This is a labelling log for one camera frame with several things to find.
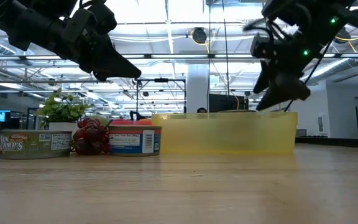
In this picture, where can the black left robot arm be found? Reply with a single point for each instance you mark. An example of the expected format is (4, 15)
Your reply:
(17, 21)

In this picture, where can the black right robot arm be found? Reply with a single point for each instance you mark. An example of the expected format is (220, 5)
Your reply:
(315, 15)

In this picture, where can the black metal frame stand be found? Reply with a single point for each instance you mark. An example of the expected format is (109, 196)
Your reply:
(161, 80)

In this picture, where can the yellow translucent plastic bin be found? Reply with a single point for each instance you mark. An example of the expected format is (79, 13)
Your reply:
(228, 133)

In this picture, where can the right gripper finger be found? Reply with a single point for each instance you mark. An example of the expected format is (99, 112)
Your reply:
(287, 90)
(263, 77)

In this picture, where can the green toy pear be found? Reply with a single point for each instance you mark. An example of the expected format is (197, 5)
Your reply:
(99, 117)

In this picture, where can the green Van Camp's tuna can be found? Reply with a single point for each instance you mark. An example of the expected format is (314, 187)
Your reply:
(33, 146)

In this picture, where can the gold-lid blue label can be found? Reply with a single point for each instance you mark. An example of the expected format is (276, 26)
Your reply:
(129, 149)

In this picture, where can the dark red toy grapes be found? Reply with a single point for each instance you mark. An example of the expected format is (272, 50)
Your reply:
(90, 140)

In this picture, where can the black monitor screen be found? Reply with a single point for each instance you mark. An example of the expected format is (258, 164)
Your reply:
(228, 102)

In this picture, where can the person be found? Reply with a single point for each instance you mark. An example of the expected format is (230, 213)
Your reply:
(201, 109)

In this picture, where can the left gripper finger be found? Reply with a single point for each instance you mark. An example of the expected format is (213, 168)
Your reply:
(107, 62)

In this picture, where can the small potted green plant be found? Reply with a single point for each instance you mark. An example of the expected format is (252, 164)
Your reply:
(62, 109)

